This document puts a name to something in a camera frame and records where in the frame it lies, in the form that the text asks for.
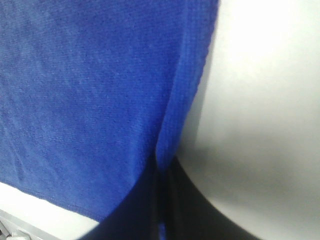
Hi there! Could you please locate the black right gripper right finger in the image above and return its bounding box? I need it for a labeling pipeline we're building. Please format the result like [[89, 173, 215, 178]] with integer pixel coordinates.
[[164, 157, 253, 240]]

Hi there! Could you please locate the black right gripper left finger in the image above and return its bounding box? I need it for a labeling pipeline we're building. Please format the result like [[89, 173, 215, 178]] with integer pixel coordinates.
[[80, 153, 161, 240]]

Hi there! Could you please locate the blue towel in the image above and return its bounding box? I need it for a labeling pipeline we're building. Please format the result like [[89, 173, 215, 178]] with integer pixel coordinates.
[[0, 0, 221, 240]]

